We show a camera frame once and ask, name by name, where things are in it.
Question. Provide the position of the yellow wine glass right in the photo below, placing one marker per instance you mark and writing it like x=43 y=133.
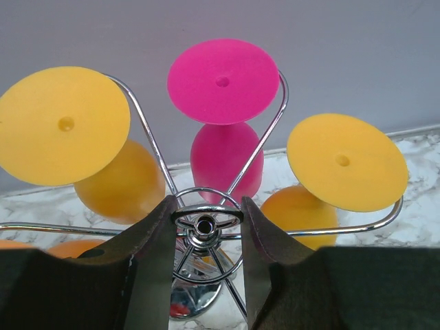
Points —
x=342 y=163

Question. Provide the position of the pink wine glass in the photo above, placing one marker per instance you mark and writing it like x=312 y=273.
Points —
x=222 y=83

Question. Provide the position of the yellow wine glass left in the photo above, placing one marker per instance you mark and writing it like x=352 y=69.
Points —
x=70 y=125

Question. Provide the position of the yellow wine glass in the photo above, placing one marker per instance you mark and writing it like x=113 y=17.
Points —
x=342 y=163
x=70 y=125

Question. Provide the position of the chrome wine glass rack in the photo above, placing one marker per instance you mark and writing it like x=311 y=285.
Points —
x=197 y=225

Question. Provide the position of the red wine glass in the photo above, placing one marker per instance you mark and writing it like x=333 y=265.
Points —
x=178 y=310

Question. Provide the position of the orange wine glass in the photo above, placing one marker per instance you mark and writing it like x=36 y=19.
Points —
x=68 y=249

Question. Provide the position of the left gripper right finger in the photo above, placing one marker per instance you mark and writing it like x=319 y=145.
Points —
x=289 y=286

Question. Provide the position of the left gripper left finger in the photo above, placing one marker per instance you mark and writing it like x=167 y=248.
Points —
x=124 y=283

